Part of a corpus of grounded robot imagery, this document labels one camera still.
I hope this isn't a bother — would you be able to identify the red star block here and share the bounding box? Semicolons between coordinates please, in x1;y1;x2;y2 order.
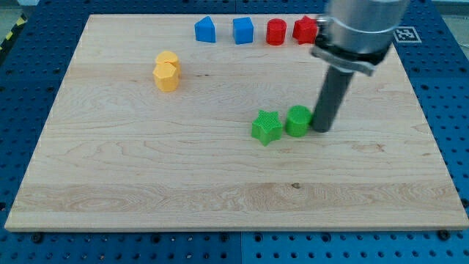
292;15;318;45

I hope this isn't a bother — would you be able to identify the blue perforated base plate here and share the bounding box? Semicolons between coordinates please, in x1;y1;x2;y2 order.
1;0;468;263

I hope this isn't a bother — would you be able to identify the white fiducial marker tag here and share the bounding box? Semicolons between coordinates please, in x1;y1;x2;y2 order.
394;26;421;43

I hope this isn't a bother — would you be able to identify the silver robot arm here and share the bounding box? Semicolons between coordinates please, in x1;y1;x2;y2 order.
311;0;409;133

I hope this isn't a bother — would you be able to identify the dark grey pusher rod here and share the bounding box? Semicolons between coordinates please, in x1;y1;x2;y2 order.
311;66;354;133

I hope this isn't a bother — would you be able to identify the yellow heart block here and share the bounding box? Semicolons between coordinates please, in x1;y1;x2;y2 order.
155;51;181;75

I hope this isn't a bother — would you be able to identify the green star block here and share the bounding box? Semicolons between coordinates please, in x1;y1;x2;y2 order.
251;109;283;146

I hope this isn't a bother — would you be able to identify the green cylinder block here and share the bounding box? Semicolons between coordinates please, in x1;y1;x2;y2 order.
285;105;312;137

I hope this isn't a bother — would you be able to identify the blue cube block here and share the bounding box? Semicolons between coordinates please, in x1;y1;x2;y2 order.
232;17;254;45

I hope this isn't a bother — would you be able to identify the blue triangular prism block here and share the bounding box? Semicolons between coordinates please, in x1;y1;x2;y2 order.
194;16;216;43

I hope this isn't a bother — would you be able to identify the wooden board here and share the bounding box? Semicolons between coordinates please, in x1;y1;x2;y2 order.
5;15;468;232

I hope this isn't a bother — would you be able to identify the yellow hexagon block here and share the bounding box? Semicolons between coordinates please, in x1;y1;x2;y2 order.
152;62;179;92

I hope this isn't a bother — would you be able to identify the red cylinder block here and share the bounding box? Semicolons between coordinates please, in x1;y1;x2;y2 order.
266;18;287;45

